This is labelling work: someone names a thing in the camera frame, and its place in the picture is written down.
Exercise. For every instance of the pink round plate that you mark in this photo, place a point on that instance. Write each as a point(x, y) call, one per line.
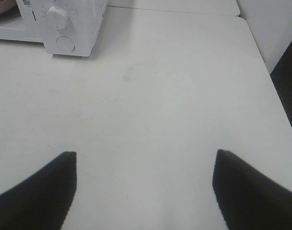
point(6, 5)

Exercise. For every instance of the round white door release button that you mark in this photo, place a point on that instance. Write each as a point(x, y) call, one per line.
point(65, 44)

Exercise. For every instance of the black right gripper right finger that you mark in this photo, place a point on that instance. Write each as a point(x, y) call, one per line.
point(248, 199)

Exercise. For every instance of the white microwave oven body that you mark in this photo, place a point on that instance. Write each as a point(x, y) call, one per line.
point(26, 22)

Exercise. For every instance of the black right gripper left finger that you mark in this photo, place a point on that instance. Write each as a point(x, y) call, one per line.
point(42, 201)

